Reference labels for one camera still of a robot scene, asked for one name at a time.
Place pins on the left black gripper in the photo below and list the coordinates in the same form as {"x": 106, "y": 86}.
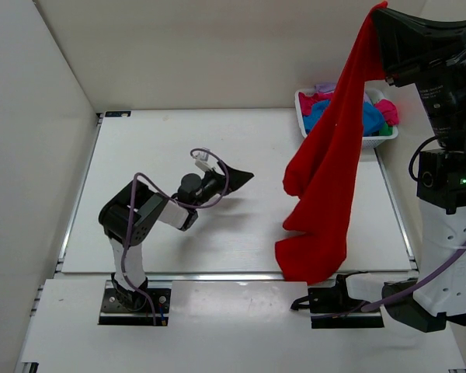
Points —
{"x": 237, "y": 178}

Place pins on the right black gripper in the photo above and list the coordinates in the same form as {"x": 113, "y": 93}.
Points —
{"x": 408, "y": 46}

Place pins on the red t shirt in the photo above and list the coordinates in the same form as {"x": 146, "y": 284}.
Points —
{"x": 322, "y": 173}

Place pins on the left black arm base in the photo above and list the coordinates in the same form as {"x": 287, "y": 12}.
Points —
{"x": 130, "y": 308}

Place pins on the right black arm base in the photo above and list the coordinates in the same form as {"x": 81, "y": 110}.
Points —
{"x": 333, "y": 308}

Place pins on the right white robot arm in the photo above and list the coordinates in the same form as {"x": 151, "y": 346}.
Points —
{"x": 438, "y": 295}

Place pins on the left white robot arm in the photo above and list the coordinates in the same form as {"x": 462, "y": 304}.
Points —
{"x": 128, "y": 217}

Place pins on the blue t shirt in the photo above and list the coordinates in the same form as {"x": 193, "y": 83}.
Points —
{"x": 373, "y": 120}

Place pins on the green t shirt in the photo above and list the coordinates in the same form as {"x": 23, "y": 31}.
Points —
{"x": 385, "y": 131}

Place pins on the lavender t shirt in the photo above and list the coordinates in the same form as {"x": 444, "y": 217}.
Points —
{"x": 329, "y": 87}

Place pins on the pink t shirt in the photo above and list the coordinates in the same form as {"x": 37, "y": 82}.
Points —
{"x": 375, "y": 97}

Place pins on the white plastic laundry basket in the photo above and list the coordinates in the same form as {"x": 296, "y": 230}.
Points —
{"x": 368, "y": 142}

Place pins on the small dark label sticker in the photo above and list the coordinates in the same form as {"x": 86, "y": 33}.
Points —
{"x": 126, "y": 113}

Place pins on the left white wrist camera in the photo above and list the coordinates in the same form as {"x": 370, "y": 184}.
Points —
{"x": 201, "y": 158}

